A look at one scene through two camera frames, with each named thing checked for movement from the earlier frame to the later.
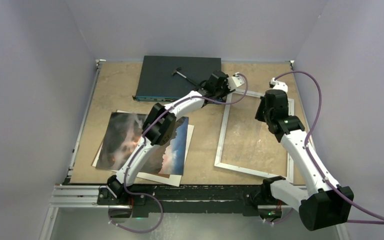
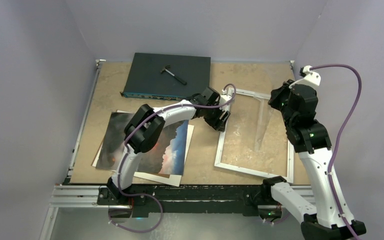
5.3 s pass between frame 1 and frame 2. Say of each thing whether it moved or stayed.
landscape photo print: stayed
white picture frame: stayed
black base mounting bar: stayed
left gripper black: moved
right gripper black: moved
